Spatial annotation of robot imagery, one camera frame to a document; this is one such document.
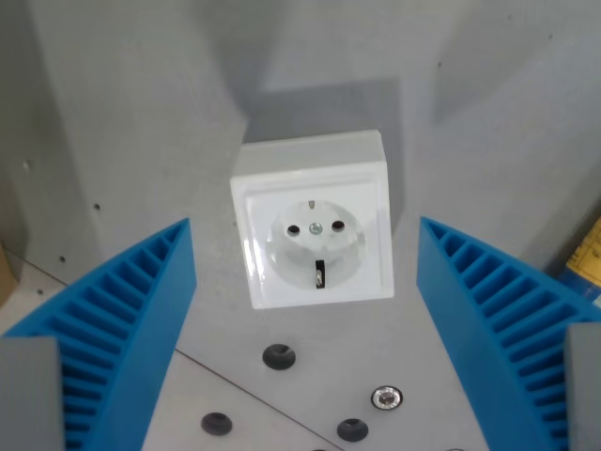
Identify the brown cardboard box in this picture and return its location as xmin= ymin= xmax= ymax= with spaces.
xmin=0 ymin=242 xmax=21 ymax=309

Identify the silver hex screw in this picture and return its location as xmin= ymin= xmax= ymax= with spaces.
xmin=370 ymin=384 xmax=404 ymax=412

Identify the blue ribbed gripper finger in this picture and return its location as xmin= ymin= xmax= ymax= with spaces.
xmin=416 ymin=215 xmax=601 ymax=451
xmin=0 ymin=217 xmax=197 ymax=451

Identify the yellow blue box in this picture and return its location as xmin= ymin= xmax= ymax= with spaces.
xmin=564 ymin=224 xmax=601 ymax=303

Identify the white wall socket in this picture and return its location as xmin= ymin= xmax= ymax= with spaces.
xmin=229 ymin=129 xmax=396 ymax=311

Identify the light metal base plate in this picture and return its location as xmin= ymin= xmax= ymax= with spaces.
xmin=0 ymin=253 xmax=340 ymax=451

